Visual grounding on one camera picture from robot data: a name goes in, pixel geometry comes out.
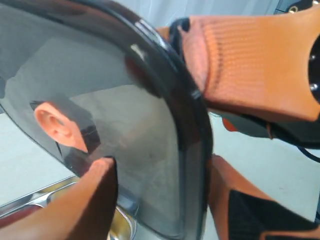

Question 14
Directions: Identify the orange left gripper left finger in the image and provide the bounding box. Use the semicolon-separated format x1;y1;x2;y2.
0;158;118;240

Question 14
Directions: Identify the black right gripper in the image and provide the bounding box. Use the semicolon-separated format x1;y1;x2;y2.
181;0;320;122

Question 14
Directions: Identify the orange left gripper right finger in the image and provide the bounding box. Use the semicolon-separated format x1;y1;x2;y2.
208;155;320;240

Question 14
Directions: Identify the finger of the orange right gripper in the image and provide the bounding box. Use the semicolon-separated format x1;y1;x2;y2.
154;24;320;141

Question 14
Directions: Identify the dark transparent lunch box lid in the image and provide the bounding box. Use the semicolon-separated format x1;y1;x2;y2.
0;0;213;240

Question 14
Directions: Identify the stainless steel lunch box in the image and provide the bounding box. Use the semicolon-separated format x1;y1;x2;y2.
0;176;137;240

